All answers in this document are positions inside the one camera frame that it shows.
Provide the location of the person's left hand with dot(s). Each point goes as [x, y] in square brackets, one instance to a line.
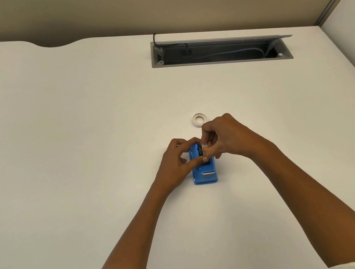
[170, 171]

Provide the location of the person's right hand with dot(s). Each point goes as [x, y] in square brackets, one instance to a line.
[232, 137]

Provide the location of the person's left thumb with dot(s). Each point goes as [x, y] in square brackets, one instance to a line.
[194, 163]

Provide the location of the person's right thumb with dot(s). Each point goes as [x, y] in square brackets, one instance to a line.
[214, 153]

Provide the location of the blue tape dispenser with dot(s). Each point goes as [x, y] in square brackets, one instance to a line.
[205, 175]

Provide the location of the person's right forearm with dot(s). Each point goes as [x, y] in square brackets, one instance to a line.
[311, 205]

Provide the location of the person's left forearm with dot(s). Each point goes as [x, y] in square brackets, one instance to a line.
[132, 248]

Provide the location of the white tape roll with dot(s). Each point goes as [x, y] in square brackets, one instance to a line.
[194, 120]

